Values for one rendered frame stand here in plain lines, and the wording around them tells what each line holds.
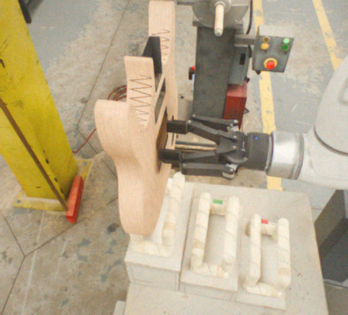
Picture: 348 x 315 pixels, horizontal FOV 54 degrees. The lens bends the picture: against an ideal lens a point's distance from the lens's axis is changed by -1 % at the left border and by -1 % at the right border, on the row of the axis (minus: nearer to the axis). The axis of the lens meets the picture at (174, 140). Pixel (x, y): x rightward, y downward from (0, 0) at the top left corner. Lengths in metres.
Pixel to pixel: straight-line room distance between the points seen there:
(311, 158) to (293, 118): 2.29
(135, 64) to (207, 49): 1.37
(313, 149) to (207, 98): 1.51
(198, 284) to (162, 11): 0.70
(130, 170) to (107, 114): 0.14
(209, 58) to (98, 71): 1.59
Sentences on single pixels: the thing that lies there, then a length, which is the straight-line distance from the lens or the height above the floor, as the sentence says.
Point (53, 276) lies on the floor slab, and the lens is 2.20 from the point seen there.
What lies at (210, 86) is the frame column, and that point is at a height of 0.66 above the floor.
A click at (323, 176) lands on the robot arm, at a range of 0.66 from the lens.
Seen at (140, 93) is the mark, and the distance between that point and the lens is 0.56.
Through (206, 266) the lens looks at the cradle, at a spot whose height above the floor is 1.06.
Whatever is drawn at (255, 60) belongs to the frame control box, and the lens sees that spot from 1.73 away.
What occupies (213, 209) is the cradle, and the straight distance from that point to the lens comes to 1.06.
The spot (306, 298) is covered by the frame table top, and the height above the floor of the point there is 0.93.
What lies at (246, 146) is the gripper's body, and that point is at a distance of 0.67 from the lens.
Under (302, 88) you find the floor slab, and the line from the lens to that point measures 3.23.
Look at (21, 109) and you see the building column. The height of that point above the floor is 0.86.
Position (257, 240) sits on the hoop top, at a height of 1.05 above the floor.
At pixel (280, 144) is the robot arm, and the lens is 0.65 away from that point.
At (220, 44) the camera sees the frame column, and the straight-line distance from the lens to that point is 1.87.
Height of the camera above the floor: 1.98
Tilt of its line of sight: 49 degrees down
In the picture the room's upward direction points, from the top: straight up
